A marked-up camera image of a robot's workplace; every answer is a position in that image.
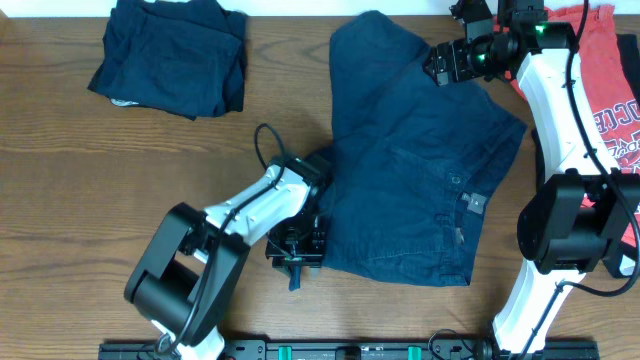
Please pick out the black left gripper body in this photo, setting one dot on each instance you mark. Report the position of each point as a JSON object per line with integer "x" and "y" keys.
{"x": 299, "y": 243}

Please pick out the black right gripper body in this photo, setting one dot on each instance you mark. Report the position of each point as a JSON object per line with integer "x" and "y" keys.
{"x": 463, "y": 59}

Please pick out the blue denim shorts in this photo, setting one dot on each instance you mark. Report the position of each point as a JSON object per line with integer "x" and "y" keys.
{"x": 415, "y": 164}

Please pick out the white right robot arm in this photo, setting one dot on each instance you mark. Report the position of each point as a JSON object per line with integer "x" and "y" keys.
{"x": 584, "y": 203}

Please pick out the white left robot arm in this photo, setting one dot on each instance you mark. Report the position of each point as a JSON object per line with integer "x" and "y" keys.
{"x": 185, "y": 279}

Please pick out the red printed t-shirt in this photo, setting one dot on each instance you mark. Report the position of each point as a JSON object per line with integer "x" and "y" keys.
{"x": 610, "y": 72}

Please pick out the black garment under red shirt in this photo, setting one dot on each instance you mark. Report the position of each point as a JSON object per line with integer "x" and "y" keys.
{"x": 545, "y": 79}

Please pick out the folded navy garment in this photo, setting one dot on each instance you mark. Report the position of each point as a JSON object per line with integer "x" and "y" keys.
{"x": 185, "y": 58}

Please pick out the folded black garment with print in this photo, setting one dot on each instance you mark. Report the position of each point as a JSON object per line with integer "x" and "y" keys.
{"x": 95, "y": 87}

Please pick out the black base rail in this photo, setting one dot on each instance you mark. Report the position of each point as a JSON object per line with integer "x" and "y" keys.
{"x": 380, "y": 350}

